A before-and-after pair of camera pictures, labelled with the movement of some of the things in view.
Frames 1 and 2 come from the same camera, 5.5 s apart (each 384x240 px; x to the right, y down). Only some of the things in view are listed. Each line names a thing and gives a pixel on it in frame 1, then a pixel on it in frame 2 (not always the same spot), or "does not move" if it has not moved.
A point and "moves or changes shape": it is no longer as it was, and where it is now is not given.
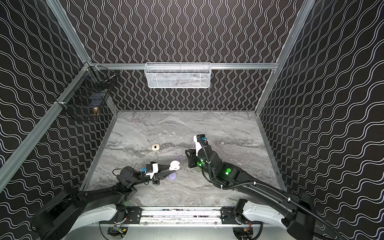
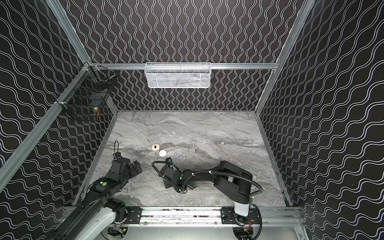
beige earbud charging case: [155, 147] does not move
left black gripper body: [157, 174] -> [128, 167]
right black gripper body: [193, 159] -> [167, 176]
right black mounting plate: [227, 215] does not move
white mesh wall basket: [178, 74] does not move
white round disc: [174, 165] moves or changes shape
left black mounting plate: [135, 213] does not move
